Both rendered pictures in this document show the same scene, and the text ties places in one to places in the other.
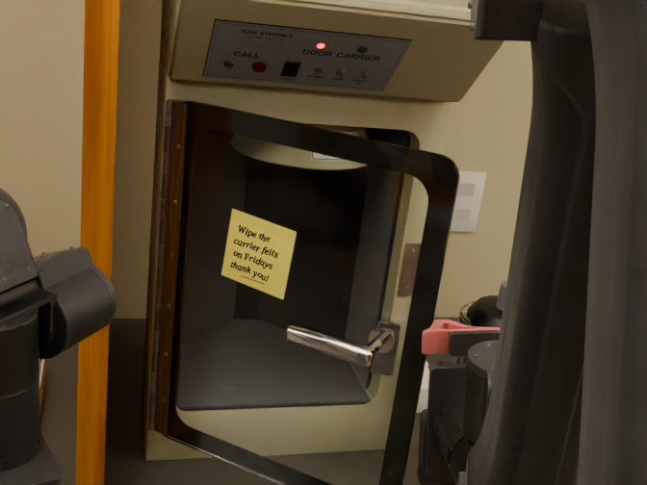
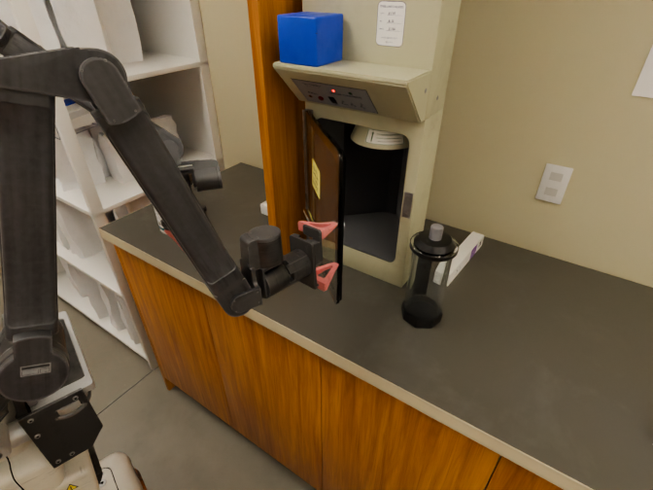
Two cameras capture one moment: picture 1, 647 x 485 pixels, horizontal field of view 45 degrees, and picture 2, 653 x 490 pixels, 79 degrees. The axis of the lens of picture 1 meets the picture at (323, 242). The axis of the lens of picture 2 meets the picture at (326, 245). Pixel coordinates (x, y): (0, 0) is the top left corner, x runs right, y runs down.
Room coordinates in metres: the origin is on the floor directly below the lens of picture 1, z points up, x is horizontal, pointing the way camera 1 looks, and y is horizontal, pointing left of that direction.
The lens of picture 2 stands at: (0.21, -0.65, 1.67)
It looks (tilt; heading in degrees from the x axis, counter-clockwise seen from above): 35 degrees down; 51
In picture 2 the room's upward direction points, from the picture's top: straight up
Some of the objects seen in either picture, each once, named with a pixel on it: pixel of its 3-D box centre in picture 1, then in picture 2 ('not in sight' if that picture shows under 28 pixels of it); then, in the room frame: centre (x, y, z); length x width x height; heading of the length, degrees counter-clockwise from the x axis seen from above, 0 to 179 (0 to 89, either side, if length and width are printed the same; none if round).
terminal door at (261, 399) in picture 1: (286, 316); (322, 206); (0.74, 0.03, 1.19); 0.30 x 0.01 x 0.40; 67
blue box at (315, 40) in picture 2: not in sight; (311, 38); (0.77, 0.10, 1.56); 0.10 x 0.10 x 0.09; 17
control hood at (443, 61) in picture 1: (337, 47); (348, 90); (0.80, 0.01, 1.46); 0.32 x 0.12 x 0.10; 107
